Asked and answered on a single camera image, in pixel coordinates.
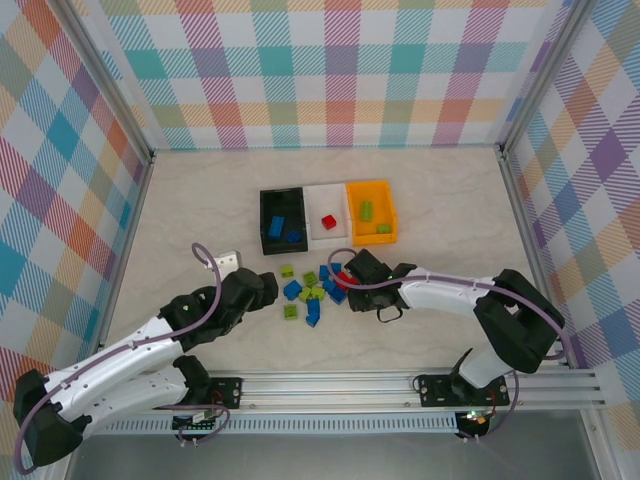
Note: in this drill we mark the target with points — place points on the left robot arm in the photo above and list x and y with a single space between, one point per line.
125 360

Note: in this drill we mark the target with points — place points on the short aluminium frame post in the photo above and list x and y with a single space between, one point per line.
600 445

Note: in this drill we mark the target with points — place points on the grey metal panel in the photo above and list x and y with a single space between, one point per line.
325 460

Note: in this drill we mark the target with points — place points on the white plastic bin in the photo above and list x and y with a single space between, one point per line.
320 205

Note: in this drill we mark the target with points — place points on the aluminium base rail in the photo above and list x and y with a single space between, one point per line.
325 387

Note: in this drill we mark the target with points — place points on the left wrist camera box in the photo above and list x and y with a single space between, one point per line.
227 260

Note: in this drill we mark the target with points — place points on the long blue lego brick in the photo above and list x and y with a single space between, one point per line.
275 226

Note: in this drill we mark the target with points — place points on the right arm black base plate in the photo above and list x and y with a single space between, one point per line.
435 390

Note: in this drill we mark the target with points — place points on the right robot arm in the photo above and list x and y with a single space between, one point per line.
440 295

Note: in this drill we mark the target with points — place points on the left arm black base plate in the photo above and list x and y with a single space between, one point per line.
227 392

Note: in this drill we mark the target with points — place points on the long green lego brick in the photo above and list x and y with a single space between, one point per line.
366 211

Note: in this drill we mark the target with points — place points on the red lego brick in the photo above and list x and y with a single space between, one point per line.
343 278
328 222

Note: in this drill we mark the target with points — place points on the black plastic bin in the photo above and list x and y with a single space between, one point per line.
270 200

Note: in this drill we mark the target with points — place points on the orange plastic bin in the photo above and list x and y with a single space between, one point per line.
385 205

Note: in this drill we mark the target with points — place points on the aluminium side rail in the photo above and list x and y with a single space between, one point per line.
131 225
525 225

